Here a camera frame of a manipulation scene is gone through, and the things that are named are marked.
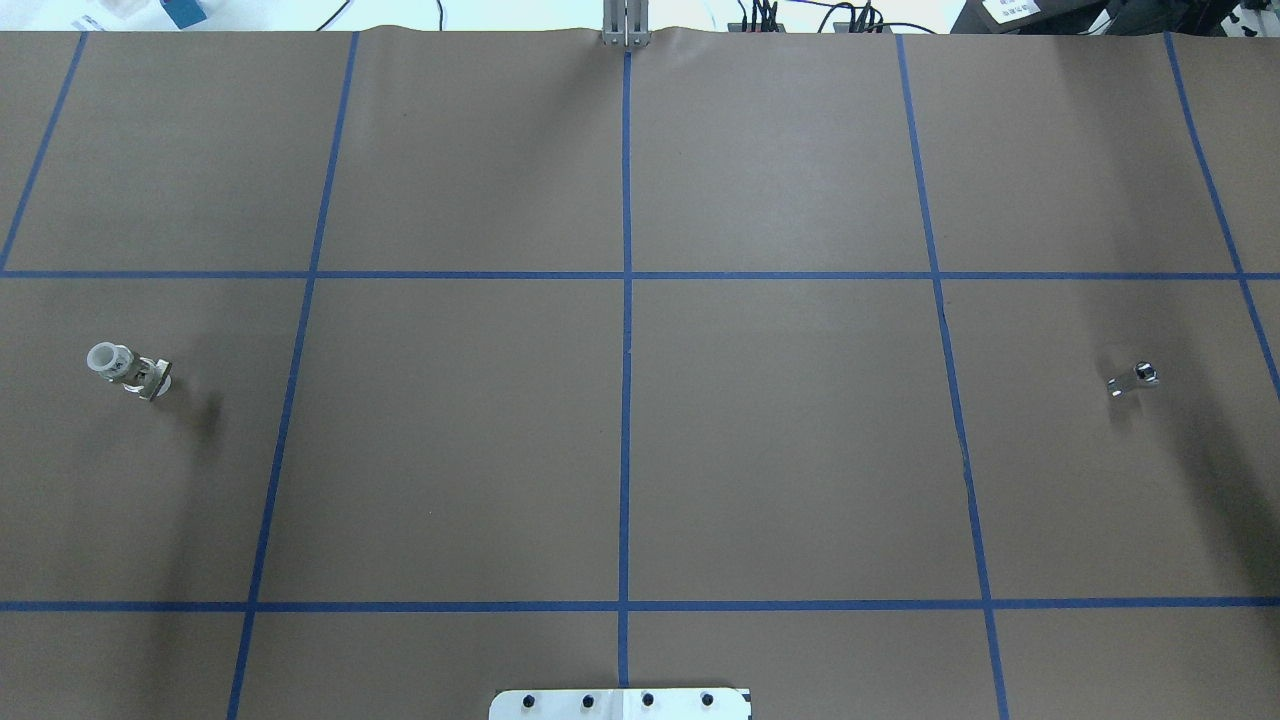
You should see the white PPR valve with handle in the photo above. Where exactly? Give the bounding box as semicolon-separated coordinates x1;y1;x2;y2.
84;341;172;402

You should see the chrome metal pipe fitting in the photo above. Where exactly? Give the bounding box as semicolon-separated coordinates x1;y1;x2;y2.
1106;361;1161;398

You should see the teal box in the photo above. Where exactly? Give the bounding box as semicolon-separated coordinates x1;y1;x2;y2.
159;0;209;29

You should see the grey aluminium frame post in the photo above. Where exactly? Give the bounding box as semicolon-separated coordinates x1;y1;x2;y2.
600;0;652;51

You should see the white metal base plate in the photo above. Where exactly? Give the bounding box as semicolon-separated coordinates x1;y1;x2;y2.
488;687;754;719

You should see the black usb hub with cables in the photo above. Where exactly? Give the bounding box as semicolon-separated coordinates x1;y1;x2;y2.
726;0;785;35

